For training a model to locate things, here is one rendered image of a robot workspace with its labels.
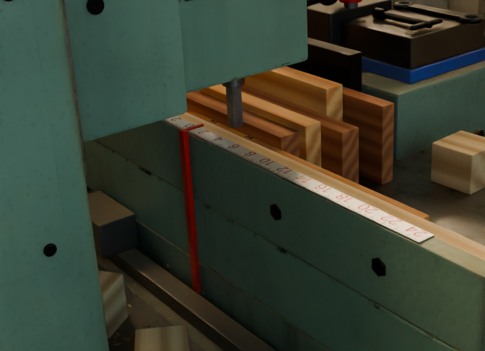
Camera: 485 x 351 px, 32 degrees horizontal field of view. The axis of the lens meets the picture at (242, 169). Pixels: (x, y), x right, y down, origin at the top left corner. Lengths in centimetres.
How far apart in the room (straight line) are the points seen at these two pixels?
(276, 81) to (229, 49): 12
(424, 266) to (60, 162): 21
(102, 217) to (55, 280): 28
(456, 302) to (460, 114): 33
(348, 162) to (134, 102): 20
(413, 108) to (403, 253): 25
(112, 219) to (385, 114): 27
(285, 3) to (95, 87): 18
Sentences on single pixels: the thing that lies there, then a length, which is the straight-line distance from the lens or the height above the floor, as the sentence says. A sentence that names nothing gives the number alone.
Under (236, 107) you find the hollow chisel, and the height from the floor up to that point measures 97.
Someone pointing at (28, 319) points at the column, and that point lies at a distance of 51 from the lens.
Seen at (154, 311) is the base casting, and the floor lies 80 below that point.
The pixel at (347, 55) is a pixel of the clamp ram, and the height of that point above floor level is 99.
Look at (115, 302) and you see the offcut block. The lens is 70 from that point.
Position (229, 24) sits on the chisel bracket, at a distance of 62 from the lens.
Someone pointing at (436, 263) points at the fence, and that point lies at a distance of 49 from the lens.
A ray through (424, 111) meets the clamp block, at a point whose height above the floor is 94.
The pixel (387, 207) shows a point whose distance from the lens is 54.
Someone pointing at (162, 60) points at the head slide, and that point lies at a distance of 55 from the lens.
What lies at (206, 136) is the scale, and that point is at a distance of 65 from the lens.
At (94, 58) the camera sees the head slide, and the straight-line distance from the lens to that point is 52.
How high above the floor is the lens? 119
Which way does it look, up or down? 24 degrees down
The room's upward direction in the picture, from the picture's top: 3 degrees counter-clockwise
